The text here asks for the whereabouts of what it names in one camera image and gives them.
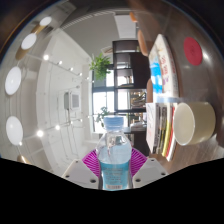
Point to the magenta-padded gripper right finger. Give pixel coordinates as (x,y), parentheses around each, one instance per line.
(150,170)

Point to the flat round red coaster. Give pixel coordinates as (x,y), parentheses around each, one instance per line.
(193,51)

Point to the round white ceiling lamps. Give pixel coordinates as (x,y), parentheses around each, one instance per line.
(13,80)

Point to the clear blue-capped water bottle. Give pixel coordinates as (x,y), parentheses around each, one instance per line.
(114,160)

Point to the low dark shelf unit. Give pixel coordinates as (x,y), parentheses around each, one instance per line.
(138,70)

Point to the white red-edged book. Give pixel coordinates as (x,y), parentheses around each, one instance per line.
(172,146)

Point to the ceiling track spotlights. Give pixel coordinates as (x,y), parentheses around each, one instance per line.
(40,133)

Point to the orange chairs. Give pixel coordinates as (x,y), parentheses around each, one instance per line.
(142,43)

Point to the yellow-spined book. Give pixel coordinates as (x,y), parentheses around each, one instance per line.
(167,133)

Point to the large dark-potted green plant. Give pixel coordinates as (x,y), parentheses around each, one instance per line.
(100,66)

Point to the dark-spined book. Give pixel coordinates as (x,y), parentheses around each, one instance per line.
(161,128)

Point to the small white-potted plant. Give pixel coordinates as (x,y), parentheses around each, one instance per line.
(102,116)

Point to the large flat blue-cover book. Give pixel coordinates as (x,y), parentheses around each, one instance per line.
(165,70)

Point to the cream ceramic mug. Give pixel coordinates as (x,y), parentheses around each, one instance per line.
(200,121)

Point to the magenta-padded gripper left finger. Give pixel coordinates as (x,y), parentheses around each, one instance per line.
(80,173)

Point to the ceiling air conditioner unit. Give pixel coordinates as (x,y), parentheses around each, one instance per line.
(75,101)

